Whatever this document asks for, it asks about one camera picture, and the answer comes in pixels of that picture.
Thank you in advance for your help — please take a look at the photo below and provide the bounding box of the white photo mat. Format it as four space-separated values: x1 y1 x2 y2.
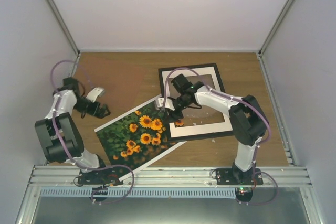
161 66 234 138

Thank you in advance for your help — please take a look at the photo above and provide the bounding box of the black picture frame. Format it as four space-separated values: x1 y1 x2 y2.
158 62 236 142

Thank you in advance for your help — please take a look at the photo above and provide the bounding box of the aluminium mounting rail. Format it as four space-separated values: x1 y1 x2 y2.
28 166 312 187

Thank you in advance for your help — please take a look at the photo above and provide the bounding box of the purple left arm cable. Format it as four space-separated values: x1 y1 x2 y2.
49 60 134 205

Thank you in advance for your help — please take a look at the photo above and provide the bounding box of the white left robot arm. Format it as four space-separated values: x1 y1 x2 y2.
35 77 111 184

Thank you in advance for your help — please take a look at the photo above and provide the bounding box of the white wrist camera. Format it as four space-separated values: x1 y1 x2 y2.
154 98 175 111
86 87 105 102

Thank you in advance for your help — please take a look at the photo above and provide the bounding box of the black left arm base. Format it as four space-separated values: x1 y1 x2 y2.
73 165 122 187

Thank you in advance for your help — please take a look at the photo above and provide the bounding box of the grey slotted cable duct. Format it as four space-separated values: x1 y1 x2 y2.
40 187 236 199

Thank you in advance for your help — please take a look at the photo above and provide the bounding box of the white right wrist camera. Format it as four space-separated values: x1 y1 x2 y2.
154 98 175 111

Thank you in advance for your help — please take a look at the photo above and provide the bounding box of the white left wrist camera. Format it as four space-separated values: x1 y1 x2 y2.
86 87 105 102

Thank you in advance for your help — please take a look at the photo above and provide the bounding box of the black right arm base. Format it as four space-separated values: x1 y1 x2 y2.
211 167 264 186

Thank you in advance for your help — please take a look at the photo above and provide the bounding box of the clear acrylic sheet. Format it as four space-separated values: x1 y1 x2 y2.
167 74 229 127

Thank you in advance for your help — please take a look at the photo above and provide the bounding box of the brown backing board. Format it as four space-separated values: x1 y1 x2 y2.
70 56 145 114

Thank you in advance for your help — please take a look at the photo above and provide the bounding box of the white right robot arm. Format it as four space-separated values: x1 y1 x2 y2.
164 74 270 185

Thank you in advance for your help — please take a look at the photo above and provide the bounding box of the aluminium enclosure frame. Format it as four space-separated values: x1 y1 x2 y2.
15 0 336 224

